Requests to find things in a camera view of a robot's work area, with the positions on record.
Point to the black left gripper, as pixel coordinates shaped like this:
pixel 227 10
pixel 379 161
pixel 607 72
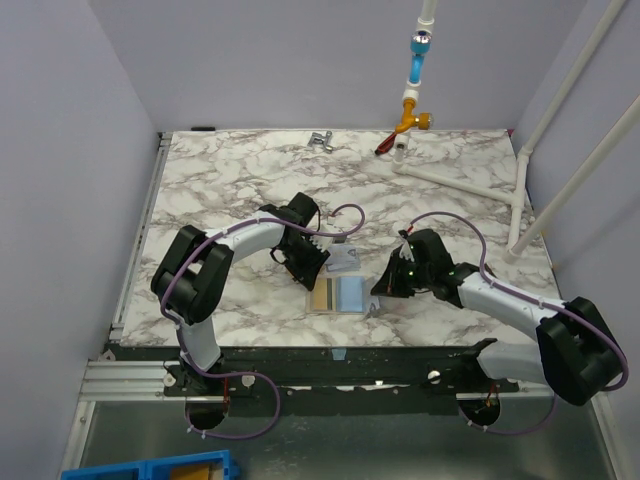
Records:
pixel 305 274

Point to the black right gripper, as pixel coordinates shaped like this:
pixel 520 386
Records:
pixel 400 275

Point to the single gold card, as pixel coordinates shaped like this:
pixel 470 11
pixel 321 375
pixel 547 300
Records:
pixel 322 297

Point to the silver VIP card stack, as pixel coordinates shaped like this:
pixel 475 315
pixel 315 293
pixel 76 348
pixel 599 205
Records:
pixel 343 258

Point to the beige card holder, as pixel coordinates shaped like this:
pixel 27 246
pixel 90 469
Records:
pixel 352 293

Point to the single silver card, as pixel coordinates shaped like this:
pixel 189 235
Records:
pixel 374 307

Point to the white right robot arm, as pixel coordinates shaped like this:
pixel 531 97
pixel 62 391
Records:
pixel 572 350

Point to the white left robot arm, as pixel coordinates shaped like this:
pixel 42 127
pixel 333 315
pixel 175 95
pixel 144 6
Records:
pixel 191 277

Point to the silver metal clamp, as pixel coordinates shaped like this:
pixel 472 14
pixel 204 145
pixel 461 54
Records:
pixel 322 140

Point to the brass faucet tap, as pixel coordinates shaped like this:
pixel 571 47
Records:
pixel 410 119

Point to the blue pipe valve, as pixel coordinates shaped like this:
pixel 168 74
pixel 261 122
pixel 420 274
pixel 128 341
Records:
pixel 419 46

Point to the blue plastic bin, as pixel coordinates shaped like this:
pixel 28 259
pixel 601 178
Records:
pixel 159 468

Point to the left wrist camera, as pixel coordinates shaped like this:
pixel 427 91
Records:
pixel 322 241

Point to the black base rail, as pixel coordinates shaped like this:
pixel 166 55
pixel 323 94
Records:
pixel 325 381

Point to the red handled tool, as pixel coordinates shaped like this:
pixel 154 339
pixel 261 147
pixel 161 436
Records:
pixel 386 145

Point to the aluminium extrusion frame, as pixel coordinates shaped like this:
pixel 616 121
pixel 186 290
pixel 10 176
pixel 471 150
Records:
pixel 109 379

